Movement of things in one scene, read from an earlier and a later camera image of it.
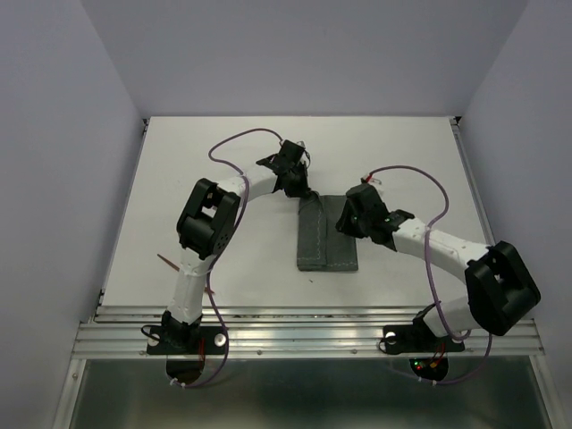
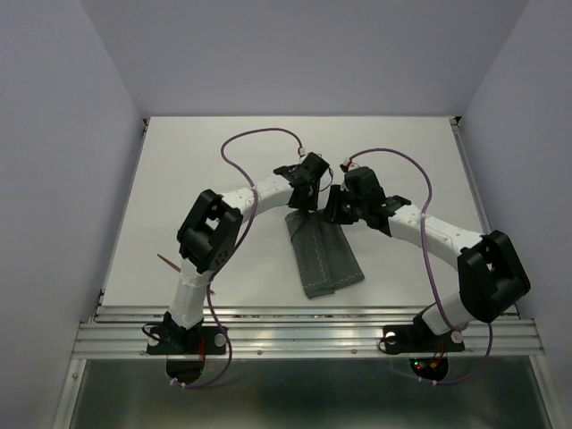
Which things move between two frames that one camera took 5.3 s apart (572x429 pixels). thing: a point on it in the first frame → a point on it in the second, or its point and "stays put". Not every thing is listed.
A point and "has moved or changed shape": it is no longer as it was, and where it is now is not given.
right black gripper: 343,224 → 332,212
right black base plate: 416,338 stays put
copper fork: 168,262 stays put
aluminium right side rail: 464,142 stays put
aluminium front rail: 286,332 stays put
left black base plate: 185,340 stays put
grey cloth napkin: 321,245 has moved or changed shape
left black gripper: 303,190 → 310,205
